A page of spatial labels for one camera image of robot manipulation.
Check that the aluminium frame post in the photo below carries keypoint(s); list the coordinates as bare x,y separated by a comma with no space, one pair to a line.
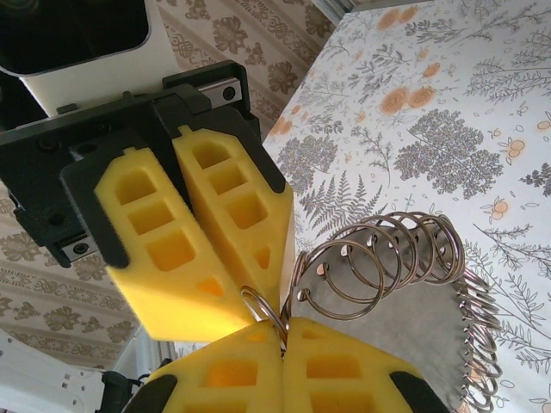
338,8

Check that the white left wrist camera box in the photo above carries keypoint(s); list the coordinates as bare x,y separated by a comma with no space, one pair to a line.
64,26

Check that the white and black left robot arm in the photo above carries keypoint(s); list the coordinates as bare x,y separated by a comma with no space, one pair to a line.
51,378

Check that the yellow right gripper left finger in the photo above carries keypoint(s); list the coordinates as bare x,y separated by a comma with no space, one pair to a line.
241,361

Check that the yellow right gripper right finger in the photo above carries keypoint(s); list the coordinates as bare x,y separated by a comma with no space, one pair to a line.
336,357

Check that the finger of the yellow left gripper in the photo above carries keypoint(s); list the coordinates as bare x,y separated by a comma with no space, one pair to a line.
258,241
172,292

